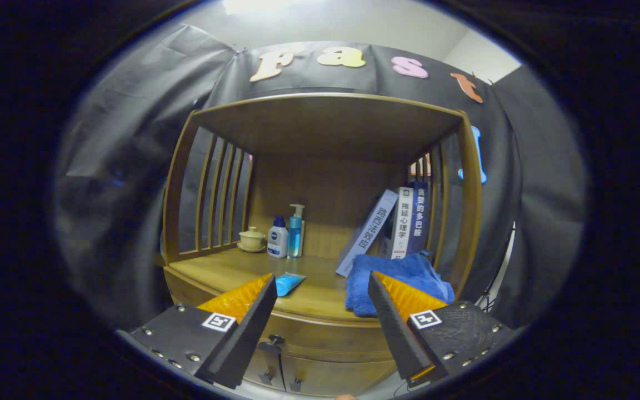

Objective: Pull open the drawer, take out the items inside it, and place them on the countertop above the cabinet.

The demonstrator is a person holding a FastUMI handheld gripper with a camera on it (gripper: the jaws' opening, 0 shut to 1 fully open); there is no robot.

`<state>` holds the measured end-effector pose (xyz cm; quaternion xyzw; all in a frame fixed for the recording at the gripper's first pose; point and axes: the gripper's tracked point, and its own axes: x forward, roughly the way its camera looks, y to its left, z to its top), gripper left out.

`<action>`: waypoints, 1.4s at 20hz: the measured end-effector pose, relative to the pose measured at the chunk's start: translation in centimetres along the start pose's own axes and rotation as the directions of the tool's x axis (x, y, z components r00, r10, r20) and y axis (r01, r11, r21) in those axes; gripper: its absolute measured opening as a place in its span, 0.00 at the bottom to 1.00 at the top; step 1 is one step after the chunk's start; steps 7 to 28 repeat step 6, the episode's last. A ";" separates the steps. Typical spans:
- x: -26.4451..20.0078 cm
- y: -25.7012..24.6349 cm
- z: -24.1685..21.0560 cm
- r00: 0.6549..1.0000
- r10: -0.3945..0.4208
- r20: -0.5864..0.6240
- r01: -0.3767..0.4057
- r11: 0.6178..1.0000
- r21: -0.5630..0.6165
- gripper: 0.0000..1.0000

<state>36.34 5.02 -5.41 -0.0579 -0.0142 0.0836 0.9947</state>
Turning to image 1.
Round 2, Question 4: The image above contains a white spine book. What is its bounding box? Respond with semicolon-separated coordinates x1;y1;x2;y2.
389;187;414;259

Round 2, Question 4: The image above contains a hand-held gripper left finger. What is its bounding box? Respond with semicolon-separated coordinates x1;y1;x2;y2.
119;272;278;389

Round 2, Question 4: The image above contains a white bottle with blue cap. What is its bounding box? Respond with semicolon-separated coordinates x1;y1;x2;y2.
267;216;289;259

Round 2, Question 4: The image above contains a wooden drawer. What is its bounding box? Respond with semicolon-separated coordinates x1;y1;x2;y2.
163;267;404;363

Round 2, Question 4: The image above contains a wooden cabinet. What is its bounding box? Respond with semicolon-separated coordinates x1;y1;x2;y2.
162;92;484;398

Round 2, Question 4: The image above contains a blue pump bottle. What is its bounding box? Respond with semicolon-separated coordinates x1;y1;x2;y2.
287;203;306;259

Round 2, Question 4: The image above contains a black backdrop cloth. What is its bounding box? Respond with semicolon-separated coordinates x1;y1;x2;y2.
53;25;587;334

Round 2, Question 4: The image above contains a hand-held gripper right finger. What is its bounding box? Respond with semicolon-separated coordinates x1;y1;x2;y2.
367;271;515;388

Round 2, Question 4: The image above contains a black light stand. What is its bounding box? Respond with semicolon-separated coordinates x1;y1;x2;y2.
476;222;516;314

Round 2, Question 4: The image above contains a dark blue spine book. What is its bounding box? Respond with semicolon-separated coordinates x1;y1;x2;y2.
409;181;429;256

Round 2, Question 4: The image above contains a beige lidded teacup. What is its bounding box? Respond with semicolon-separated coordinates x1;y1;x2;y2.
237;226;267;253

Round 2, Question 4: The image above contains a blue towel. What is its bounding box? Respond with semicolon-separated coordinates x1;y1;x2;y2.
345;250;456;318

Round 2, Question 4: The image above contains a leaning grey book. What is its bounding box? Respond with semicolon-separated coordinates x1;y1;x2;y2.
336;189;399;277

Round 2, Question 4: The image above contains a wooden cabinet door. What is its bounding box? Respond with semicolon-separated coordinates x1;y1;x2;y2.
281;356;398;396
242;350;286;389

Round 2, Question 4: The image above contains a blue and white tube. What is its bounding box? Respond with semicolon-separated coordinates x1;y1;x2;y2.
274;272;307;297

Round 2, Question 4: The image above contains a wooden countertop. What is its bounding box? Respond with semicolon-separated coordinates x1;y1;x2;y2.
167;247;457;323

